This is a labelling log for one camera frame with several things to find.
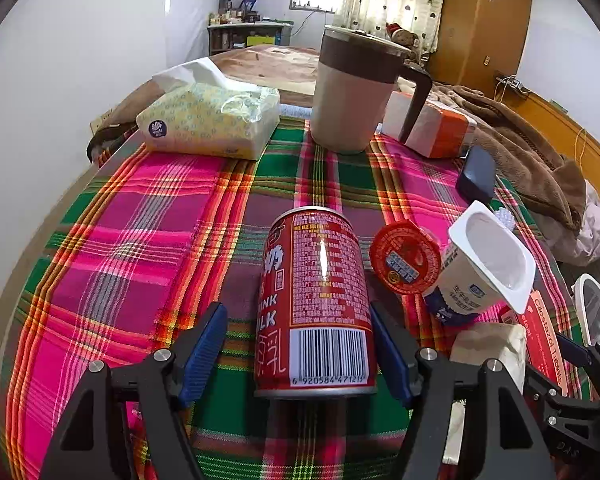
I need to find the wooden headboard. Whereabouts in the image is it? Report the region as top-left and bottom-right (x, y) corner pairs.
(500, 91), (600, 221)

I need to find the pink bed sheet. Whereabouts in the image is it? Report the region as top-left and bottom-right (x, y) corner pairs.
(547, 185), (600, 267)

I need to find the white yogurt cup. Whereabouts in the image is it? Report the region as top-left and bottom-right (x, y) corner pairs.
(422, 200), (537, 328)

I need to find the plaid tablecloth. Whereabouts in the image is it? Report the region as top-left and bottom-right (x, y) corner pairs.
(0, 115), (588, 480)

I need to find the yellow tissue pack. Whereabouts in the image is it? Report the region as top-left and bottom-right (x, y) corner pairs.
(136, 57), (281, 161)

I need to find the jelly cup red lid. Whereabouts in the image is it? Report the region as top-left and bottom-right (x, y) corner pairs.
(370, 220), (443, 295)

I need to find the wooden wardrobe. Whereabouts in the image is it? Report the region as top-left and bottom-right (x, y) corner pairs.
(425, 0), (535, 96)

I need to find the cluttered desk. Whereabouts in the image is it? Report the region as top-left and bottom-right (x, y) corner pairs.
(207, 21), (293, 56)

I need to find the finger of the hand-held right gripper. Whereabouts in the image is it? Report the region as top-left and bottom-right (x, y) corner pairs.
(560, 334), (600, 401)
(525, 364), (600, 415)

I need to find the dark blue glasses case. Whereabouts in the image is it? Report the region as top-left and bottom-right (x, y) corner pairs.
(455, 146), (497, 206)

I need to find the orange white box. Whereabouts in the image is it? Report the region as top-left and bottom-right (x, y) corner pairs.
(381, 91), (478, 159)

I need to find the red drink can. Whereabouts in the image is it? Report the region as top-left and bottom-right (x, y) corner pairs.
(254, 206), (379, 400)

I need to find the brown fleece blanket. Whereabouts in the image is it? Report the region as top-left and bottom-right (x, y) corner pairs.
(420, 82), (588, 233)

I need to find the crumpled white paper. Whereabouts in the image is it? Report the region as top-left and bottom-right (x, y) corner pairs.
(442, 322), (528, 466)

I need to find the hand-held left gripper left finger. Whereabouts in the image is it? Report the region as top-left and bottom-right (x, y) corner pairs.
(37, 302), (229, 480)

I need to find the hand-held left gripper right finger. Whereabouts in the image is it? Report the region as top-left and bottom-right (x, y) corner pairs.
(367, 302), (561, 480)

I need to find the long red medicine box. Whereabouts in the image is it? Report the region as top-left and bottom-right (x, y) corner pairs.
(497, 287), (571, 401)

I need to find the beige brown mug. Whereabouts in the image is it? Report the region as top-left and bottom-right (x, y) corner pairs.
(309, 24), (433, 155)

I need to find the beige patterned blanket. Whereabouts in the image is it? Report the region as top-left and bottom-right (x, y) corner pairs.
(87, 44), (326, 161)

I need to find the brown teddy bear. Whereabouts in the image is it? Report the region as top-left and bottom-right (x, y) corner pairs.
(385, 22), (422, 63)

